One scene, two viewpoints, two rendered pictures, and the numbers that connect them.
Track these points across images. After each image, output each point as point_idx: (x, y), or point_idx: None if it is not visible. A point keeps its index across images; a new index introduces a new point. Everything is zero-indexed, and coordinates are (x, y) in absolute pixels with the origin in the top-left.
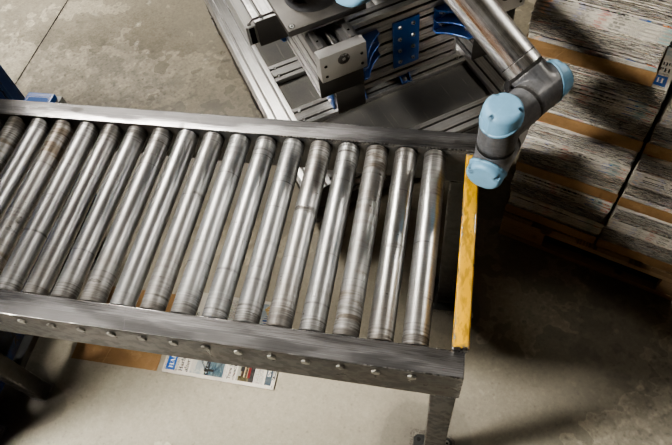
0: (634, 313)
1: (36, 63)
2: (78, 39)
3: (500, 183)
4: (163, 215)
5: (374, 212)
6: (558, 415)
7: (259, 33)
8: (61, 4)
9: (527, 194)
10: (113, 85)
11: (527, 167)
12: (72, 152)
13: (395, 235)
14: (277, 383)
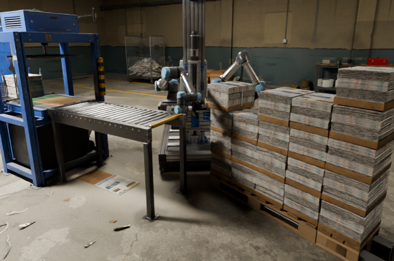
0: (237, 207)
1: None
2: None
3: (179, 111)
4: (114, 112)
5: (154, 117)
6: (195, 220)
7: (160, 108)
8: None
9: (214, 162)
10: (131, 141)
11: (212, 149)
12: (105, 105)
13: (155, 118)
14: (122, 194)
